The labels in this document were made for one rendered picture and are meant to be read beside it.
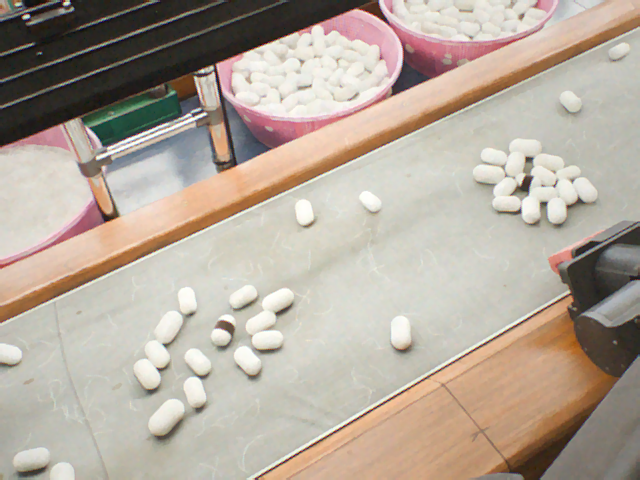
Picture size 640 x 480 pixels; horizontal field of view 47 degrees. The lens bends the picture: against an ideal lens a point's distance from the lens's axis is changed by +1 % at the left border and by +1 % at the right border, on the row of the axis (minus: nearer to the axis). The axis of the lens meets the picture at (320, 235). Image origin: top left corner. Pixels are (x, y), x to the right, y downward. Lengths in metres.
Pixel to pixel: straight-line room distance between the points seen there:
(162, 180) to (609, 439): 0.77
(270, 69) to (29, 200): 0.38
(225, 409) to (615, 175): 0.53
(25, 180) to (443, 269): 0.55
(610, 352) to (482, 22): 0.68
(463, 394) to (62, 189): 0.57
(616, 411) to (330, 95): 0.69
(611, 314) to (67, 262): 0.56
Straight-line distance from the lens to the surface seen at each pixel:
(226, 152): 0.90
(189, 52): 0.57
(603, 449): 0.40
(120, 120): 1.11
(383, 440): 0.67
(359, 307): 0.78
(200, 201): 0.87
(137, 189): 1.04
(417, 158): 0.93
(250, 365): 0.73
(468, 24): 1.16
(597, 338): 0.63
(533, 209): 0.86
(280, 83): 1.06
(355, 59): 1.10
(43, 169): 1.03
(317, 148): 0.91
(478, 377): 0.71
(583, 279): 0.72
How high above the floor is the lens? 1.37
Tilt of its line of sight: 49 degrees down
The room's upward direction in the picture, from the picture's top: 6 degrees counter-clockwise
